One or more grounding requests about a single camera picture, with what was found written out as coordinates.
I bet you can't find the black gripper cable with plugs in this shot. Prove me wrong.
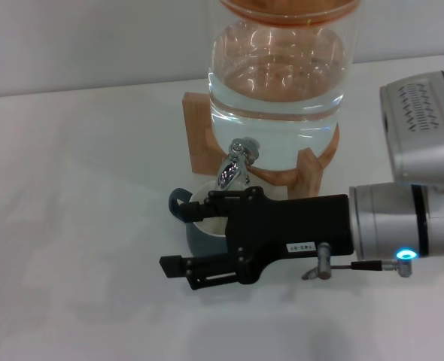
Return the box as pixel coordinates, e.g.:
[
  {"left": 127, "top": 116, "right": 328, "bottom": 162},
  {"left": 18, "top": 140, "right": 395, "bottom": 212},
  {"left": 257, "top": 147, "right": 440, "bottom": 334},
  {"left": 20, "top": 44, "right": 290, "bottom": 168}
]
[{"left": 300, "top": 242, "right": 419, "bottom": 282}]

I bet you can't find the glass water dispenser jar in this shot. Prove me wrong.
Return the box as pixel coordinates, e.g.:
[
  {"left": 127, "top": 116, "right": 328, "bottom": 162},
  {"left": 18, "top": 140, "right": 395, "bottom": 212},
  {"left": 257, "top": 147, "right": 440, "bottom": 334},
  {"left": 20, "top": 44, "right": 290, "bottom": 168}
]
[{"left": 206, "top": 14, "right": 359, "bottom": 173}]

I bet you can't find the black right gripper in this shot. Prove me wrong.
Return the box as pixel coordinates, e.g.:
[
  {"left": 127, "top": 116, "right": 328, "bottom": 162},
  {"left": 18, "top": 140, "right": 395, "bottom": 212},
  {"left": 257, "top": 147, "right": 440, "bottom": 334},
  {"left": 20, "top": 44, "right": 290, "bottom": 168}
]
[{"left": 159, "top": 187, "right": 355, "bottom": 291}]

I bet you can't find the wooden jar lid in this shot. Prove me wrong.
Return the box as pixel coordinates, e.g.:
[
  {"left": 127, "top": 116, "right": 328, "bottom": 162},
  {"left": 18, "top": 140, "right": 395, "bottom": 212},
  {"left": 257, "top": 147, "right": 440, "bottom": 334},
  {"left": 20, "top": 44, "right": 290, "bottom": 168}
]
[{"left": 217, "top": 0, "right": 358, "bottom": 28}]

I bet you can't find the chrome faucet tap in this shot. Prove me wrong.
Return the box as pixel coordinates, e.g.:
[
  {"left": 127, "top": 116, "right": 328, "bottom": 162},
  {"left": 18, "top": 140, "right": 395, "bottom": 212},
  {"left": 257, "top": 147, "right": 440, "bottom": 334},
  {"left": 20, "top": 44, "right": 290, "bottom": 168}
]
[{"left": 215, "top": 135, "right": 263, "bottom": 190}]

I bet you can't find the silver vented box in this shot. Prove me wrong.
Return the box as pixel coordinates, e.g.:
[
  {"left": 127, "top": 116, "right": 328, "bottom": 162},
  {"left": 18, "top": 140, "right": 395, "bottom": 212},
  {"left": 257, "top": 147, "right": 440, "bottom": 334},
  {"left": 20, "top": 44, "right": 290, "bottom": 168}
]
[{"left": 379, "top": 70, "right": 444, "bottom": 194}]

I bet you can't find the wooden dispenser stand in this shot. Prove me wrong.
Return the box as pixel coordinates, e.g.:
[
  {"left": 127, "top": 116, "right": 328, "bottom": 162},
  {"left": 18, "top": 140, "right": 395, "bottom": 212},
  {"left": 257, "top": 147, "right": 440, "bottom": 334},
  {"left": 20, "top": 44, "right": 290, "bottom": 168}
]
[{"left": 182, "top": 91, "right": 342, "bottom": 201}]

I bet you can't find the dark cup with white inside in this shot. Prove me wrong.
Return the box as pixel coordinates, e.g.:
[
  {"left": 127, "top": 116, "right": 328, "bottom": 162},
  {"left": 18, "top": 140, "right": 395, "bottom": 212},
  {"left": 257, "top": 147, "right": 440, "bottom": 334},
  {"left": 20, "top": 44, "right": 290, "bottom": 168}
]
[{"left": 168, "top": 180, "right": 231, "bottom": 256}]

